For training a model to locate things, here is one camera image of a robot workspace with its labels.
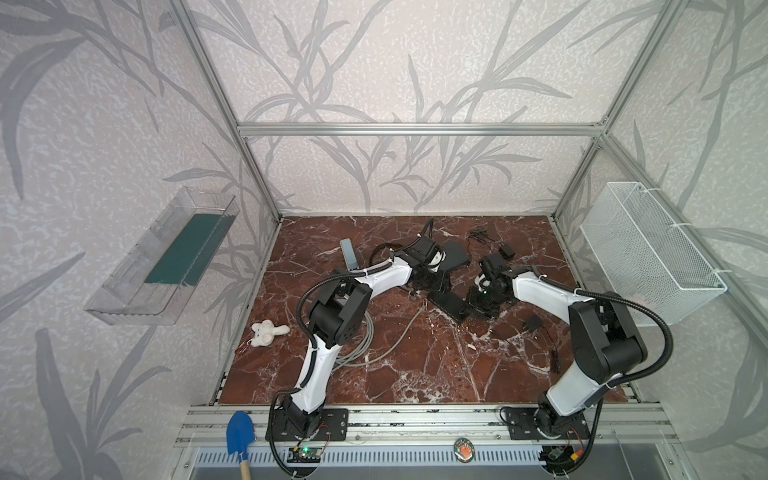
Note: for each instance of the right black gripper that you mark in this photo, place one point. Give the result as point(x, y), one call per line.
point(480, 294)

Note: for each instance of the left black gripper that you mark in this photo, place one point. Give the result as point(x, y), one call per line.
point(441, 279)

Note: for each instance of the black ribbed router box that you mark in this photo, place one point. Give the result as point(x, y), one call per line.
point(450, 304)

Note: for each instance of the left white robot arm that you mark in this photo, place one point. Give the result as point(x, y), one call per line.
point(330, 314)

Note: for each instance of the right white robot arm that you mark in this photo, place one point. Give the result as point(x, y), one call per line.
point(605, 340)

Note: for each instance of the grey phone slab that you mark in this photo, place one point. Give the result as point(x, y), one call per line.
point(349, 254)

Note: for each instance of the white plush toy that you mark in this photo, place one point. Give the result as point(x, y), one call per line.
point(265, 332)

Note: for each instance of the green circuit board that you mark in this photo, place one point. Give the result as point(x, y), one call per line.
point(304, 455)

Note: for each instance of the blue shovel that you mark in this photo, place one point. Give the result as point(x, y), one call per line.
point(239, 435)

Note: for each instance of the dark grey network switch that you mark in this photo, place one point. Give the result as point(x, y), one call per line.
point(454, 256)

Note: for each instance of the white wire mesh basket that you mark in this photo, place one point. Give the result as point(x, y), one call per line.
point(645, 254)

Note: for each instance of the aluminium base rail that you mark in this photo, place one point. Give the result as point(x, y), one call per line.
point(439, 424)

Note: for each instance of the clear plastic wall bin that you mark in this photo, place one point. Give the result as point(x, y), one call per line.
point(159, 275)

